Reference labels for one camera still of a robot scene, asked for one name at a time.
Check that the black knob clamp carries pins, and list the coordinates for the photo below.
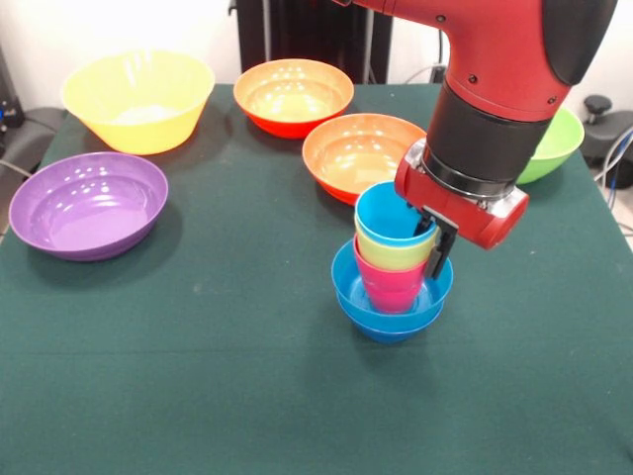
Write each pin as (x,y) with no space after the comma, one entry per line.
(597,105)

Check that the dark blue bowl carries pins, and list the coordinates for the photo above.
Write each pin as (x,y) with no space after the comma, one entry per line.
(390,331)

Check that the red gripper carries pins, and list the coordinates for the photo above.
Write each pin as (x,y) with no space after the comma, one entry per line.
(460,213)

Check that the black rounded base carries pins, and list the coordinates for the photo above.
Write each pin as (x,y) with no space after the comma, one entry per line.
(605,141)

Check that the purple bowl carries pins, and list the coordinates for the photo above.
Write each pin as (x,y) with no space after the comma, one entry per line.
(84,213)

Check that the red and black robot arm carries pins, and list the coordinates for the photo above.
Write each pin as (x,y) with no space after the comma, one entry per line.
(509,74)

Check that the yellow-green cup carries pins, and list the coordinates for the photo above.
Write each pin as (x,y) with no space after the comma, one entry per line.
(395,257)

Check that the black plug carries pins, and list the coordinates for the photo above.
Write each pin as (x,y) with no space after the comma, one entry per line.
(435,74)

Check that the orange bowl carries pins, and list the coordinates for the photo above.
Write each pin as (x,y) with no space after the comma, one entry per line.
(292,94)
(351,158)

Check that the large yellow bowl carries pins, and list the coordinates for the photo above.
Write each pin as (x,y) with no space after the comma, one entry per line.
(138,128)

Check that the light blue cup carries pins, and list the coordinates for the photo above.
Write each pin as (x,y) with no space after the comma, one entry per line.
(383,215)

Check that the red cup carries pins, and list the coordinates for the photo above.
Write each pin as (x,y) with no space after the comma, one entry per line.
(390,292)

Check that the light blue bowl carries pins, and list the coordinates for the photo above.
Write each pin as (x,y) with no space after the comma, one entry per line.
(346,292)

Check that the dark green tablecloth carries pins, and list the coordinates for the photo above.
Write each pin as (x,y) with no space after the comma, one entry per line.
(316,396)

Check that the black chair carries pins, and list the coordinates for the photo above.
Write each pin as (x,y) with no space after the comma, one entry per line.
(29,133)

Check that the light green bowl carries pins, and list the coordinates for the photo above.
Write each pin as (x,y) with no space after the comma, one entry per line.
(556,148)

